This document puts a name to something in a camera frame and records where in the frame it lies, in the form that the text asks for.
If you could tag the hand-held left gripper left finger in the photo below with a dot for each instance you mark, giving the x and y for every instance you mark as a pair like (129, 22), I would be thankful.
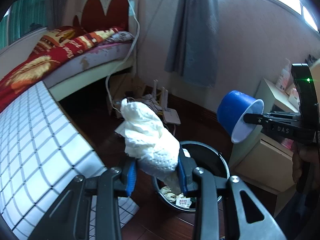
(131, 177)

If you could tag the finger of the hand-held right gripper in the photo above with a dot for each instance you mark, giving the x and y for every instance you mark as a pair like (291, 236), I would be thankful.
(252, 118)
(285, 114)

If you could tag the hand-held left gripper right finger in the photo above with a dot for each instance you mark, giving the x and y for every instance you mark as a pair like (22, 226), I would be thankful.
(182, 175)

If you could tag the black trash bin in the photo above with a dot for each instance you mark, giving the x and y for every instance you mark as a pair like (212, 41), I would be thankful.
(207, 152)

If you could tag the white paper towel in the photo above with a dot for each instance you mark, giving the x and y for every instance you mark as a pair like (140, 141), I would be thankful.
(150, 140)

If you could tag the person's right hand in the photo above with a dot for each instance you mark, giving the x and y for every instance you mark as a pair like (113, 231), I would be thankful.
(297, 160)

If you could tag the pink packet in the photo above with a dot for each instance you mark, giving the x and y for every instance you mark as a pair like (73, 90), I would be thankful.
(293, 93)

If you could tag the crumpled paper scrap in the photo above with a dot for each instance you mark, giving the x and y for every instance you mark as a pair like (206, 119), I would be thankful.
(168, 193)

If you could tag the red printed paper scrap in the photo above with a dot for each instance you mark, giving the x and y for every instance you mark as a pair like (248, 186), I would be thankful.
(183, 202)

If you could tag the white pump bottle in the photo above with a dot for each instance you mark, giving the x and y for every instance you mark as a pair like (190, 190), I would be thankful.
(283, 77)

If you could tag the cream nightstand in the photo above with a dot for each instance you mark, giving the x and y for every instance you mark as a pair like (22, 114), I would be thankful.
(260, 170)

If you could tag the white router with antennas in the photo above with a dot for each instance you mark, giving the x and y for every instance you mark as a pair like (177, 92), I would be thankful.
(171, 116)

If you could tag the cardboard box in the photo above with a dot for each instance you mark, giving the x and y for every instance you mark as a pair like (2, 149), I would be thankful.
(125, 85)

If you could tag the white checkered tablecloth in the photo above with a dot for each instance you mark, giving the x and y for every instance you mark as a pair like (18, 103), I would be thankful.
(37, 135)

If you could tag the grey curtain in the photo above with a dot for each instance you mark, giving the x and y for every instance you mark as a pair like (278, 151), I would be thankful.
(192, 35)
(58, 2)

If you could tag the grey floral pillow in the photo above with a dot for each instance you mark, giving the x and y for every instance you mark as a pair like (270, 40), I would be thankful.
(121, 36)

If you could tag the red gold printed blanket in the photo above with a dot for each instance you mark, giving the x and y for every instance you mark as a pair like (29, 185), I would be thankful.
(50, 52)

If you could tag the white bed with red headboard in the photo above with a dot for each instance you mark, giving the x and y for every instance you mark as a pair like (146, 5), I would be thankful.
(105, 10)

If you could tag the window with green netting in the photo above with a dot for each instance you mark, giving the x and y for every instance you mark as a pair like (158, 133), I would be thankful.
(25, 20)

